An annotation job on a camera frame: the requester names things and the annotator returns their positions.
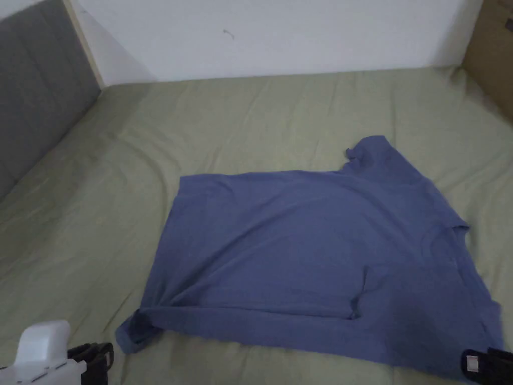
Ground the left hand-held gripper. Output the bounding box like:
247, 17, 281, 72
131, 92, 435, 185
0, 319, 115, 385

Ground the blue shirt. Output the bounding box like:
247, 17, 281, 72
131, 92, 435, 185
115, 135, 505, 379

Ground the bed with pale green sheet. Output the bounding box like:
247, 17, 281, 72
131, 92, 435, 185
0, 65, 513, 385

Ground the grey padded headboard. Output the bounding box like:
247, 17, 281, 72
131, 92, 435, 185
0, 0, 109, 201

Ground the brown cardboard carton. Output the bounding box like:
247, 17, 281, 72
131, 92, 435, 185
460, 0, 513, 123

